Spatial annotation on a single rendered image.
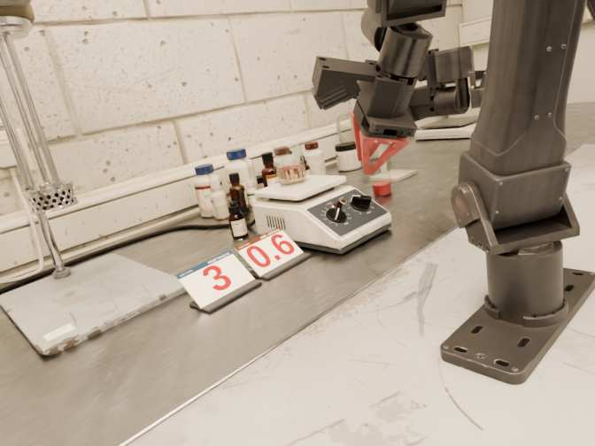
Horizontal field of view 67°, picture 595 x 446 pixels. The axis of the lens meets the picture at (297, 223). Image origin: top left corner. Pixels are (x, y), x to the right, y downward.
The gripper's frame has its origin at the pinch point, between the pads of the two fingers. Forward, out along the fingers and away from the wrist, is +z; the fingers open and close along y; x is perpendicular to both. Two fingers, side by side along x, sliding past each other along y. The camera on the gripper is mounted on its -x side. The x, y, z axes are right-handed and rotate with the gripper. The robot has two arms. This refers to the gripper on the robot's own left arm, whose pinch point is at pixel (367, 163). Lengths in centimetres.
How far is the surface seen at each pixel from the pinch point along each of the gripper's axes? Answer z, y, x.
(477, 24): 9, -127, 84
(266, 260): 11.9, 9.6, -14.3
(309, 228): 9.4, 5.0, -7.8
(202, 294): 11.3, 16.5, -23.3
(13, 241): 31, -12, -58
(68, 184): 7.9, -0.2, -42.5
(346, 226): 7.3, 6.6, -2.7
